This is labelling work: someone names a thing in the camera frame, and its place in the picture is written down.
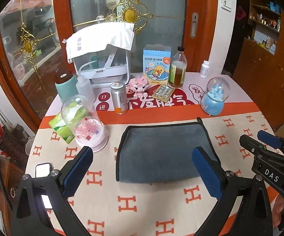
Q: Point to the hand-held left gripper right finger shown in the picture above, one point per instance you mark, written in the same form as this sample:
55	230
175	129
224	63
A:
206	174

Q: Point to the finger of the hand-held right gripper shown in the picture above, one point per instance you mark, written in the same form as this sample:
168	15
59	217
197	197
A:
251	145
268	139

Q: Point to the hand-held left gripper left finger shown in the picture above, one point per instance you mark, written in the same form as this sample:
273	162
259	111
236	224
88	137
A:
79	170

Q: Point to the grey towel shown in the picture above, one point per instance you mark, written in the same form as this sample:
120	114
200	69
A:
161	152

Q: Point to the person's right hand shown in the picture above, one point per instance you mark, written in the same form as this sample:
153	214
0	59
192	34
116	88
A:
278	212

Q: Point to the small black lit-screen device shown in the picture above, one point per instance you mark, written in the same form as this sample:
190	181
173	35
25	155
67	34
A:
43	170

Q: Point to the glass dome with pink flowers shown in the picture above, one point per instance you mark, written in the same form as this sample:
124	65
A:
87	125

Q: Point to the green tissue pack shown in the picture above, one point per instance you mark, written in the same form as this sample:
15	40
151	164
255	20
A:
60	127

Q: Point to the blue snow globe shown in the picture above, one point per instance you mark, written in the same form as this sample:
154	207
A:
214	98

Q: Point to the wooden shelf cabinet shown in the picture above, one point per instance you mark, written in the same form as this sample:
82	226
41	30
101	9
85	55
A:
262	78

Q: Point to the orange patterned beige tablecloth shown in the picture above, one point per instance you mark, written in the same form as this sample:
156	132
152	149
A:
137	201

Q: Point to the white red printed table mat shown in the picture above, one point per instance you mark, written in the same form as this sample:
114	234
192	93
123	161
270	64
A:
171	100

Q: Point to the clear squeeze bottle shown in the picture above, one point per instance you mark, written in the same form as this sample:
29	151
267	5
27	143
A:
85	88

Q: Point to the silver metal can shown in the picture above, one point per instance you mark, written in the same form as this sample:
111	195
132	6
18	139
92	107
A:
119	98

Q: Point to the teal flask with brown lid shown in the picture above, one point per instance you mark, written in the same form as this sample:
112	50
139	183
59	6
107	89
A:
65	88

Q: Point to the white pill bottle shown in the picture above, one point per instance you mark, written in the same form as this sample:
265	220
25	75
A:
204	70

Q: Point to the pill blister pack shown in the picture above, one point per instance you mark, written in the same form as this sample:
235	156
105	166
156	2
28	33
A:
163	93

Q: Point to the pink block toy figure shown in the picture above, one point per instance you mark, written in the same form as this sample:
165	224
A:
138	84

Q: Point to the brown liquid glass bottle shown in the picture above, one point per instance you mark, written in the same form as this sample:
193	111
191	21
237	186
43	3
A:
177	71

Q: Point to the white countertop appliance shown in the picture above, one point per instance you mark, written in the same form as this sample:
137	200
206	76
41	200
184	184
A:
107	68

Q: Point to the blue box with duck print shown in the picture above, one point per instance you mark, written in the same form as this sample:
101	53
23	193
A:
155	66

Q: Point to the white cloth cover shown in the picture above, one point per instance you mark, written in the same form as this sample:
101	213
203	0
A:
95	38

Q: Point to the gold door ornament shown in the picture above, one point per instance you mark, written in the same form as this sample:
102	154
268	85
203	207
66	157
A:
28	45
129	14

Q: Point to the white wall switch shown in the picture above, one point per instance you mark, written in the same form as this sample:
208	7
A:
226	3

